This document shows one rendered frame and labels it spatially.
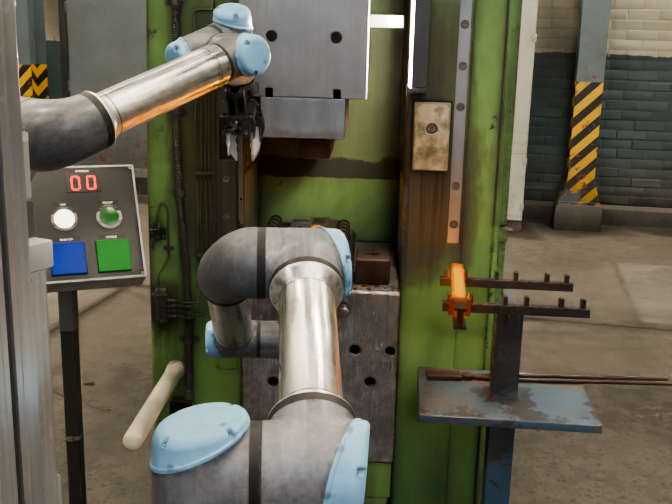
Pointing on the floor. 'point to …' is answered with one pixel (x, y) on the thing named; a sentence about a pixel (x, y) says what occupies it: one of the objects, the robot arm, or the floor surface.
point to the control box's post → (68, 312)
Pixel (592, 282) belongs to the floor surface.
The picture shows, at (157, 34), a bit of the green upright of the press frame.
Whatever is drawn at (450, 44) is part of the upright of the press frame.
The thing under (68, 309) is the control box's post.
